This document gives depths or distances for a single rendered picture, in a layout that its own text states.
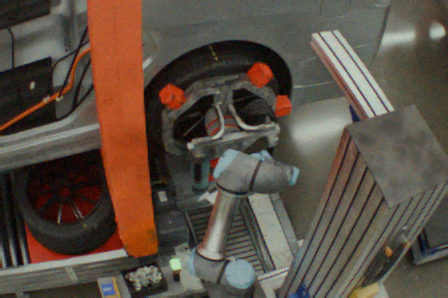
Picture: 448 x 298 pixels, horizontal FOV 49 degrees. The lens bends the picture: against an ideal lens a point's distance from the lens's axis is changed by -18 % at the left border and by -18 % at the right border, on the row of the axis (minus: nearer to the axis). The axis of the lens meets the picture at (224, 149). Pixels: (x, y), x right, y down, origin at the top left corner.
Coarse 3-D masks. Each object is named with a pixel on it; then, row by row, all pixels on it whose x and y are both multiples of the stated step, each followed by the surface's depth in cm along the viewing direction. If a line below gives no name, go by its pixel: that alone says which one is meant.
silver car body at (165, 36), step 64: (0, 0) 353; (64, 0) 350; (192, 0) 225; (256, 0) 235; (320, 0) 245; (384, 0) 265; (0, 64) 303; (64, 64) 312; (320, 64) 283; (0, 128) 274; (64, 128) 264
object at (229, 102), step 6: (228, 96) 266; (228, 102) 268; (228, 108) 269; (234, 108) 267; (234, 114) 265; (240, 120) 263; (240, 126) 262; (246, 126) 261; (252, 126) 262; (258, 126) 262; (264, 126) 262; (270, 126) 263
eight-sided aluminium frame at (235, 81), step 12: (240, 72) 266; (192, 84) 262; (204, 84) 262; (216, 84) 261; (228, 84) 261; (240, 84) 263; (192, 96) 260; (264, 96) 275; (168, 108) 268; (180, 108) 264; (168, 120) 267; (264, 120) 293; (168, 132) 275; (168, 144) 282; (180, 144) 292; (180, 156) 292; (216, 156) 302
